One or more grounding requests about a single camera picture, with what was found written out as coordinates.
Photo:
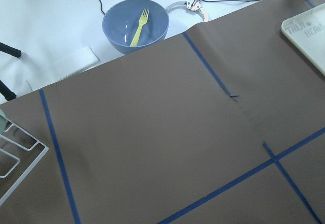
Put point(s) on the blue plastic bowl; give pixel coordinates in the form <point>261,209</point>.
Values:
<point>121,22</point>

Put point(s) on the yellow plastic fork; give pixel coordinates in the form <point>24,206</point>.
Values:
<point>142,21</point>

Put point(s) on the cream serving tray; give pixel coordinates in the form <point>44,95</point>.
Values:
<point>306,32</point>

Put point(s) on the white wire cup rack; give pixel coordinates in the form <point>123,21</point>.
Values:
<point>20,153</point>

